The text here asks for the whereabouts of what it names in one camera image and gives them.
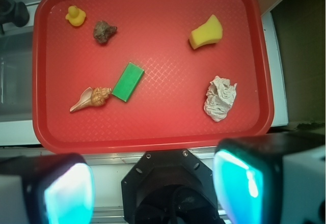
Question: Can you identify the yellow rubber duck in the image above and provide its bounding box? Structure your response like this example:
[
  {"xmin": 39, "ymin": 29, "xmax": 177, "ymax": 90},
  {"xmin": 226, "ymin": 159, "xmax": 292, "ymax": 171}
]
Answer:
[{"xmin": 65, "ymin": 6, "xmax": 86, "ymax": 27}]

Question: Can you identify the crumpled beige paper ball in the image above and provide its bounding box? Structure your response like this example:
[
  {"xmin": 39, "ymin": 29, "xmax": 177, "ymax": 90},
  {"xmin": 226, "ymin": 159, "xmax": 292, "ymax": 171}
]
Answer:
[{"xmin": 203, "ymin": 76, "xmax": 237, "ymax": 122}]

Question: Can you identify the black octagonal mount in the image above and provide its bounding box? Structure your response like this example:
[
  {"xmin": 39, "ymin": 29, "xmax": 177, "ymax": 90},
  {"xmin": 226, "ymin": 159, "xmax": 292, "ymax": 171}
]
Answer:
[{"xmin": 121, "ymin": 149, "xmax": 225, "ymax": 223}]

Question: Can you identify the yellow sponge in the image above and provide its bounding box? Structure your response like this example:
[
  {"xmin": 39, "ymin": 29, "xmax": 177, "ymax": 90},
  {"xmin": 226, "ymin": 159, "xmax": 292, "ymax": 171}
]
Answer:
[{"xmin": 189, "ymin": 14, "xmax": 223, "ymax": 50}]

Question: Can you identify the brown rock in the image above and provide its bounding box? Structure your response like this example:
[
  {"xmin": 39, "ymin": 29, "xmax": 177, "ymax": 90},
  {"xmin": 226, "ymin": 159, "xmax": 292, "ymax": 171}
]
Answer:
[{"xmin": 93, "ymin": 20, "xmax": 118, "ymax": 44}]

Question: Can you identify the black knob object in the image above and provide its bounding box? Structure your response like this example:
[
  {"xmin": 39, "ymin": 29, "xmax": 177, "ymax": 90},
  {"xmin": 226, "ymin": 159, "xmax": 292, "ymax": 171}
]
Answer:
[{"xmin": 1, "ymin": 0, "xmax": 30, "ymax": 35}]

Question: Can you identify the red plastic tray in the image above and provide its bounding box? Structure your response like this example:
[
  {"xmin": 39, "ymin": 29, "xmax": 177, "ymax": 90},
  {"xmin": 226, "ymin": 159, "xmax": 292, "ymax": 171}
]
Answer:
[{"xmin": 32, "ymin": 0, "xmax": 274, "ymax": 154}]

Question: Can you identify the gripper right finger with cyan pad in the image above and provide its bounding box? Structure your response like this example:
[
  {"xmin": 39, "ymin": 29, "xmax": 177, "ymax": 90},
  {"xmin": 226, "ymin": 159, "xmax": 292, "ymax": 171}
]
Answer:
[{"xmin": 213, "ymin": 132, "xmax": 325, "ymax": 223}]

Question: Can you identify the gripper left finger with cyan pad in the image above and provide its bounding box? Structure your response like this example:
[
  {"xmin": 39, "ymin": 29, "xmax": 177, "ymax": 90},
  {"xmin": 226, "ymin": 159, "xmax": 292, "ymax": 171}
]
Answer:
[{"xmin": 1, "ymin": 153, "xmax": 95, "ymax": 223}]

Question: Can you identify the spiral seashell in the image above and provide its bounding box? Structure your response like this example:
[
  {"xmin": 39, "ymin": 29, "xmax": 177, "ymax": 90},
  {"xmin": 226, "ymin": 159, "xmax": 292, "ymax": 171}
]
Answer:
[{"xmin": 69, "ymin": 87, "xmax": 112, "ymax": 113}]

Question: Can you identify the green rectangular block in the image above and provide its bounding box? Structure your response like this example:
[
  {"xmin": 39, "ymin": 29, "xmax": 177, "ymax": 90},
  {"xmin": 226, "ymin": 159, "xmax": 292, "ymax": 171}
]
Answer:
[{"xmin": 112, "ymin": 62, "xmax": 145, "ymax": 102}]

